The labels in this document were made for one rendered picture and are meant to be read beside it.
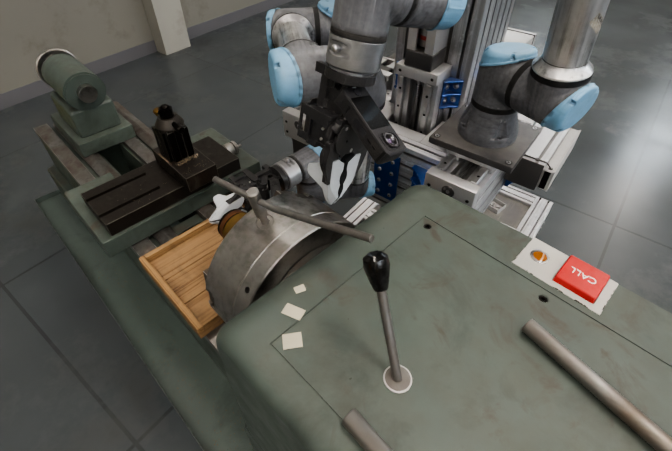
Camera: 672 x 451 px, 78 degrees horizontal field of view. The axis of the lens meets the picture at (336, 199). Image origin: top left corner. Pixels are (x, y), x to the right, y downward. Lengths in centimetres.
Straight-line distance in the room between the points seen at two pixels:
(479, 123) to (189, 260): 84
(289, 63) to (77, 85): 100
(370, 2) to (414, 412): 49
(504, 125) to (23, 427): 207
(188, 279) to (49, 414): 117
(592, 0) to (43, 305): 247
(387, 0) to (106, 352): 199
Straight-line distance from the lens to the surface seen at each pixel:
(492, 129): 111
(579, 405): 63
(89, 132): 177
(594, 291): 72
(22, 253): 290
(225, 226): 96
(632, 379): 68
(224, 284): 78
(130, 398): 209
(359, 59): 55
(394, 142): 55
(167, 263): 123
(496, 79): 105
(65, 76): 171
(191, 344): 147
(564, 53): 95
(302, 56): 85
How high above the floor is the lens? 177
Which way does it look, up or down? 42 degrees down
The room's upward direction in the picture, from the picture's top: straight up
